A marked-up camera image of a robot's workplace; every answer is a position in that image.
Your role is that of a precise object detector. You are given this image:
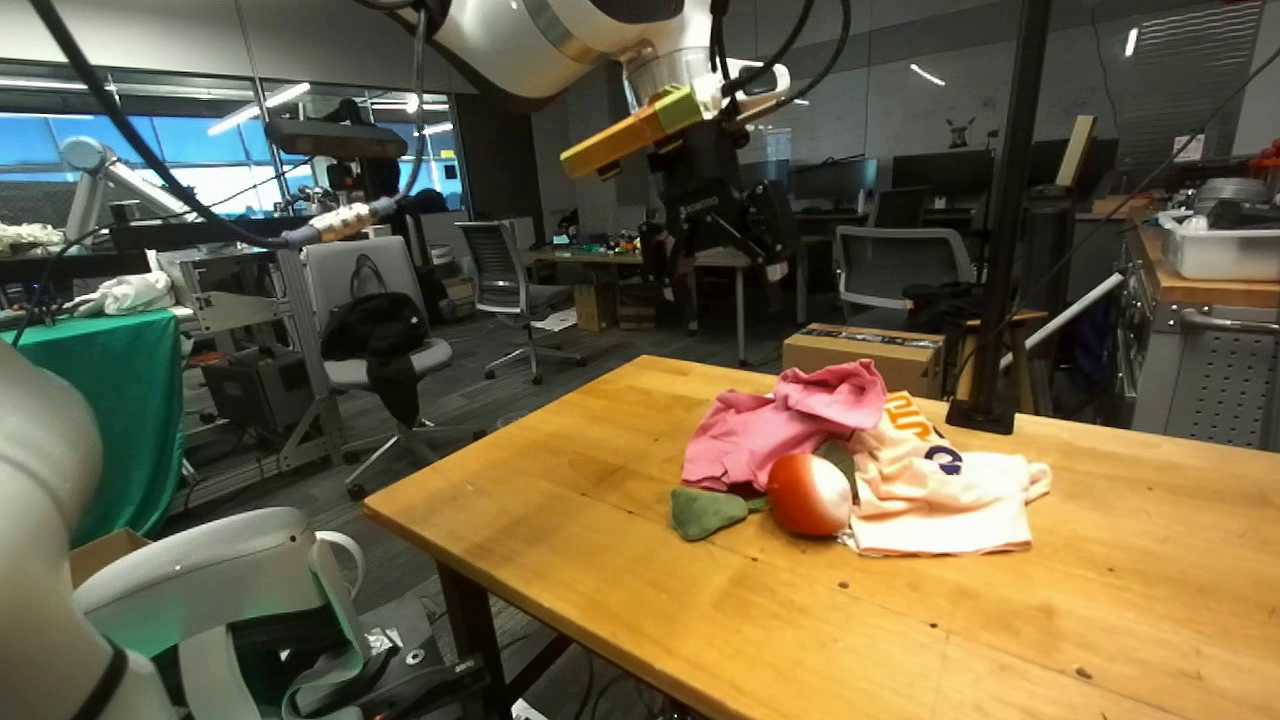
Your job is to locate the white frame mesh chair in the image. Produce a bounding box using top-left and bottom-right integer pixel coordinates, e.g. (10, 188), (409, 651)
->
(831, 220), (978, 333)

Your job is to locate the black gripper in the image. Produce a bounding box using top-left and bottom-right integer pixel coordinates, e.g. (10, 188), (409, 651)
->
(646, 110), (799, 336)

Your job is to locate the white shelving rack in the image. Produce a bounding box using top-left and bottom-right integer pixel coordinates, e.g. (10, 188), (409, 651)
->
(145, 235), (345, 477)

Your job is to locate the pink shirt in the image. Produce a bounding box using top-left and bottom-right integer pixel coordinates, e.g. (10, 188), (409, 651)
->
(678, 356), (892, 499)

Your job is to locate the black equipment on stand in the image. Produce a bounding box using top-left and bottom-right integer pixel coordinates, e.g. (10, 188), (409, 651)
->
(258, 95), (412, 204)

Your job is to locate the white plastic bin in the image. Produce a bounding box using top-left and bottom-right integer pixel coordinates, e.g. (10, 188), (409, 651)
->
(1156, 204), (1280, 283)

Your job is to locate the white office chair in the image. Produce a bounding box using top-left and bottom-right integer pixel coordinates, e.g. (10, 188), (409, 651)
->
(296, 235), (465, 499)

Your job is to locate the peach shirt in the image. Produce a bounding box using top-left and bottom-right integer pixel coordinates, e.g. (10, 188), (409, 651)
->
(837, 393), (1055, 560)

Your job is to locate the white bundle on cloth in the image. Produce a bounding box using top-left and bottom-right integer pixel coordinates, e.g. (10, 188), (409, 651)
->
(64, 273), (177, 320)

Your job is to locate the black table frame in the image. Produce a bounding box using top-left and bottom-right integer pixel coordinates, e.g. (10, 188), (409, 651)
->
(431, 558), (574, 720)

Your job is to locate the black jacket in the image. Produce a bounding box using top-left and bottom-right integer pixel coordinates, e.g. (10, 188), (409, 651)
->
(316, 290), (431, 432)

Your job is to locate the white slanted bar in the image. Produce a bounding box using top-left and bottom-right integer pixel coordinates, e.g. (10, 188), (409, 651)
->
(1022, 273), (1131, 351)

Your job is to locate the long office desk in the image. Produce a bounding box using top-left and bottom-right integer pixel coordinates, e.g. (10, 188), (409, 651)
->
(523, 235), (814, 374)

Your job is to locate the green table cloth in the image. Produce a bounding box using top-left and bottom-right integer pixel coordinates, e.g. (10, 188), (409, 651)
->
(0, 310), (190, 550)

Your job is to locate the black looped wrist cable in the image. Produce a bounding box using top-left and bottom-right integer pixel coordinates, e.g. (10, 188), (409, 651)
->
(710, 0), (856, 118)

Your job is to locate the cardboard box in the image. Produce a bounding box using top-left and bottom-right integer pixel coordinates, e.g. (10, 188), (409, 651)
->
(779, 320), (953, 402)

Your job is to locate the white chair with armrest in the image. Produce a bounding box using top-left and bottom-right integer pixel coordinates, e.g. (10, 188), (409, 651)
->
(71, 505), (374, 720)

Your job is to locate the wooden plank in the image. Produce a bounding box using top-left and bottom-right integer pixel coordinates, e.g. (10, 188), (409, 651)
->
(1052, 111), (1100, 194)

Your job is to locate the ceiling light strip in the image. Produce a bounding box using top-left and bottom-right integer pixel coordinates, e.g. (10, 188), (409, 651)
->
(205, 82), (316, 140)

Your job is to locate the red plushy with green leaf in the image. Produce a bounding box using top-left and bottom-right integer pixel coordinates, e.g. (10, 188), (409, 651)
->
(666, 449), (859, 545)

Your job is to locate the yellow green wrist camera mount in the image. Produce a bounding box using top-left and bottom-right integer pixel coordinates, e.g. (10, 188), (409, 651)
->
(555, 82), (753, 185)

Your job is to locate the grey perforated metal cabinet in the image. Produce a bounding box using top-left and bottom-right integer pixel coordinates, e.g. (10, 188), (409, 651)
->
(1131, 314), (1280, 452)

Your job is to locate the black computer monitor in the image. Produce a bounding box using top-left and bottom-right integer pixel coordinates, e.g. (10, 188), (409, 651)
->
(886, 148), (994, 234)

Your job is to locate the grey mesh office chair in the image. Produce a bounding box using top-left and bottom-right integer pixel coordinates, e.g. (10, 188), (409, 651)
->
(455, 217), (583, 388)

